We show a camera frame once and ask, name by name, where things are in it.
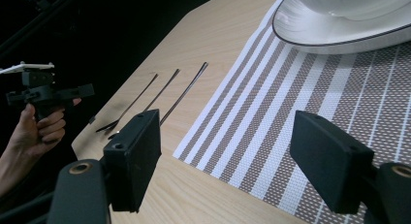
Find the white bowl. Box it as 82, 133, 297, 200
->
290, 0, 411, 22

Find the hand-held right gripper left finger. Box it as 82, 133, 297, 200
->
103, 109, 162, 214

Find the striped woven placemat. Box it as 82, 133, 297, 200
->
172, 0, 411, 224

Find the dark metal spoon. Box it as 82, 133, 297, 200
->
108, 68, 181, 141

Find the white plate with dark rim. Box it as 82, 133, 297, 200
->
271, 0, 411, 55

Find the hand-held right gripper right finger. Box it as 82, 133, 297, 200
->
289, 110, 376, 215

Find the dark metal knife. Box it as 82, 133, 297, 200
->
159, 61, 209, 127

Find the dark metal fork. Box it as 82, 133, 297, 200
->
95, 73, 160, 135

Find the dark metal stand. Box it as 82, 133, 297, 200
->
0, 0, 76, 55

